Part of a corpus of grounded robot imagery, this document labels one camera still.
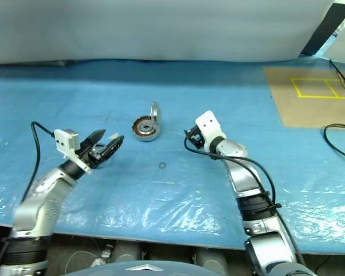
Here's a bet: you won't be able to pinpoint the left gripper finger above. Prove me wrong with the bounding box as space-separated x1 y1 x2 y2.
82 129 108 146
98 135 125 163

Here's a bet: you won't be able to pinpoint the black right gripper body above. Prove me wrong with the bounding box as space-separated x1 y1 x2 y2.
184 124 205 150

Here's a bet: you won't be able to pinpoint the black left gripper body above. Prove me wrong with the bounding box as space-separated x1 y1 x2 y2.
76 140 110 170

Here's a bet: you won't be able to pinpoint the silver motor housing copper coils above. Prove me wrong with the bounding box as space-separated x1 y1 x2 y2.
131 116 162 142

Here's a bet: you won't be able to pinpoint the silver round motor cover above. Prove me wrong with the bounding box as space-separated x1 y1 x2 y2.
149 101 163 127

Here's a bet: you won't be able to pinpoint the blue plastic table cover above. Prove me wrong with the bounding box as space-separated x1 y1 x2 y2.
0 56 345 255

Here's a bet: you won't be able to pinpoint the grey rounded shape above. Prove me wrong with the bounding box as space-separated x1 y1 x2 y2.
111 240 142 264
64 243 105 274
194 247 229 276

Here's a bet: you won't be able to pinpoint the brown cardboard sheet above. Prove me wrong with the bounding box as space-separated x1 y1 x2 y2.
262 65 345 129

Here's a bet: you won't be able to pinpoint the white backdrop sheet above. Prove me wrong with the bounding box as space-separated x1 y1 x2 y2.
0 0 338 67

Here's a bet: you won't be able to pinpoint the grey robot torso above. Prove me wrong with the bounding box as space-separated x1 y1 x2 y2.
60 260 211 276

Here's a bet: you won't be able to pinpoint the black slanted panel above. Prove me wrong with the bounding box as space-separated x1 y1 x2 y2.
300 0 345 57

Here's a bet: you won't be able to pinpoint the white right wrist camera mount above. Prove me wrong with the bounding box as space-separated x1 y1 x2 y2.
194 110 227 151

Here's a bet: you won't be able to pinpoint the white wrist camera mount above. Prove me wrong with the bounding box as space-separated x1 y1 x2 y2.
194 110 227 151
53 128 93 174

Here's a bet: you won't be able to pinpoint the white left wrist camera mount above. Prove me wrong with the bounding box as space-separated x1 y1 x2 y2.
53 128 93 174

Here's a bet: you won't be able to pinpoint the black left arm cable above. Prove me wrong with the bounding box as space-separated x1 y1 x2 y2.
20 121 56 204

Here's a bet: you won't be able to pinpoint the black looped cable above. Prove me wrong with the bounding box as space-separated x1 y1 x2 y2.
323 123 345 163

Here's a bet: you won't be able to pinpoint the thin black cable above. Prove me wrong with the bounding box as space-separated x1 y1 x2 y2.
329 58 345 101

